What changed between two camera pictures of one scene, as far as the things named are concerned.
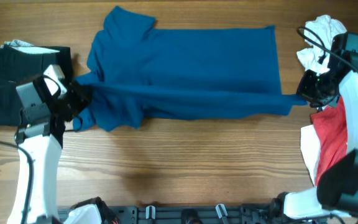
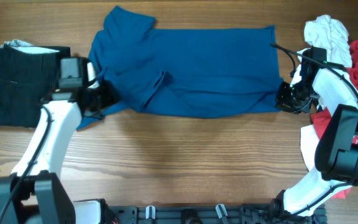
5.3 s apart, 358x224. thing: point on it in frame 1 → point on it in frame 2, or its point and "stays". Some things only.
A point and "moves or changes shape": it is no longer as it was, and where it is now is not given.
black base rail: (191, 214) stays
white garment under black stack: (25, 48) stays
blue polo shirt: (137, 71) moves or changes shape
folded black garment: (2, 70) stays
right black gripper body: (318, 90) → (296, 98)
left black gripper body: (68, 107) → (105, 95)
